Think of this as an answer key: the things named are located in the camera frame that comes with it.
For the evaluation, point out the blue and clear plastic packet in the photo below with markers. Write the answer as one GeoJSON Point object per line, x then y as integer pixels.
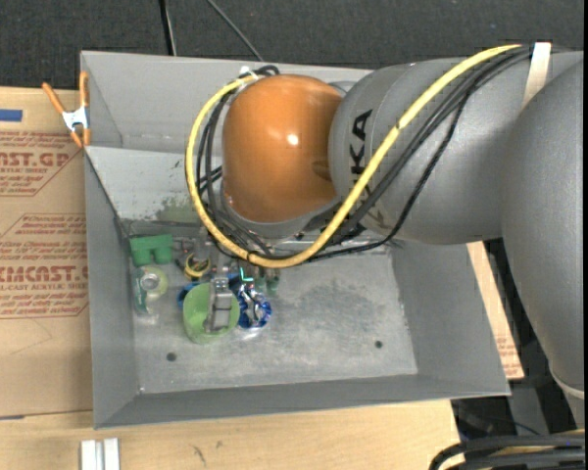
{"type": "Point", "coordinates": [257, 311]}

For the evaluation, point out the green cup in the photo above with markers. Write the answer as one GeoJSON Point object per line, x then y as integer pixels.
{"type": "Point", "coordinates": [196, 318]}

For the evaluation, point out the grey metal bin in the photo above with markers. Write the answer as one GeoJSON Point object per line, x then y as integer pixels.
{"type": "Point", "coordinates": [323, 321]}

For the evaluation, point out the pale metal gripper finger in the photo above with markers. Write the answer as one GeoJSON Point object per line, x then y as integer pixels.
{"type": "Point", "coordinates": [212, 311]}
{"type": "Point", "coordinates": [225, 312]}

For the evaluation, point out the green toy block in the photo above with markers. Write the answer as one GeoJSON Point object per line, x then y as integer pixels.
{"type": "Point", "coordinates": [149, 249]}

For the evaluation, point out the brown cardboard board red print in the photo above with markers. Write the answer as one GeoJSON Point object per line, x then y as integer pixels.
{"type": "Point", "coordinates": [34, 350]}

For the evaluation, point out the clear and green tape roll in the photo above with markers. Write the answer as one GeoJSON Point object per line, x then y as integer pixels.
{"type": "Point", "coordinates": [152, 284]}

